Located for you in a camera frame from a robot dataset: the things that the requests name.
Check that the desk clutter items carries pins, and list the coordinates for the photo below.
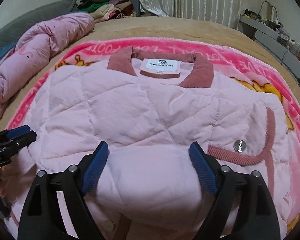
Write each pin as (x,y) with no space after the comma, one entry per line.
(275,25)

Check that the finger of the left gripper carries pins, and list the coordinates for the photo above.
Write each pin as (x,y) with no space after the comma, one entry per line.
(10,146)
(19,131)

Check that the pink quilted jacket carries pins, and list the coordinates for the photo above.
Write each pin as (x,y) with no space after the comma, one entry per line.
(149,124)

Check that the pink rolled duvet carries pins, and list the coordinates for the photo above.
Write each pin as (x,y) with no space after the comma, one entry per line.
(36,47)

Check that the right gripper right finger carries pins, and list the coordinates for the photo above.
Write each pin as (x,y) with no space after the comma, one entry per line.
(256,217)

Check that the pile of mixed clothes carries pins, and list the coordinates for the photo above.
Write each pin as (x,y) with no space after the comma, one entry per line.
(104,10)

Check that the pink football cartoon blanket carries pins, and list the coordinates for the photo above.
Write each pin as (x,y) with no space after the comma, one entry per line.
(166,68)

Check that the grey wall desk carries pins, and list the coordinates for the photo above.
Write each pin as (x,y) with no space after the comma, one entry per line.
(268,39)

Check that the tan bed sheet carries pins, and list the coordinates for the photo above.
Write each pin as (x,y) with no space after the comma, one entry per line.
(223,45)

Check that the grey quilted pillow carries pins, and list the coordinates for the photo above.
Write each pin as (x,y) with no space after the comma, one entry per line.
(12,31)

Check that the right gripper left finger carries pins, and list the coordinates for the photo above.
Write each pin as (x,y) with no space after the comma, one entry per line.
(41,216)

